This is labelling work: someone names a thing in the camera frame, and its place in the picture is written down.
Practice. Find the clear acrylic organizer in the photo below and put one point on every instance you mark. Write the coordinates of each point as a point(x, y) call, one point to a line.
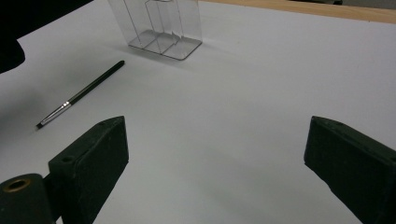
point(186, 25)

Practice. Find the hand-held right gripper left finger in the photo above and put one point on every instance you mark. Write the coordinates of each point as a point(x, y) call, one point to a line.
point(90, 165)

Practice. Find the black thin paintbrush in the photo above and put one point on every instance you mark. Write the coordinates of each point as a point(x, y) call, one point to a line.
point(93, 84)

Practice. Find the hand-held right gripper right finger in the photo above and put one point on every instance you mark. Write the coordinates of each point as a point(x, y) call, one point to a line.
point(351, 168)

